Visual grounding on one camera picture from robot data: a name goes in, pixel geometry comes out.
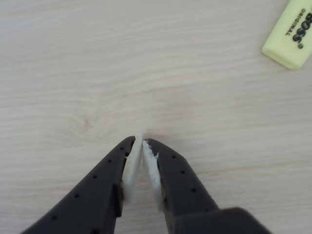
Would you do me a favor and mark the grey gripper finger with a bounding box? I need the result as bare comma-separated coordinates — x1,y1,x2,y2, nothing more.
142,138,255,234
20,133,145,234

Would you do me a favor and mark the yellow highlighter with black cap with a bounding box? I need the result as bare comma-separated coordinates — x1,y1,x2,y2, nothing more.
262,0,312,71

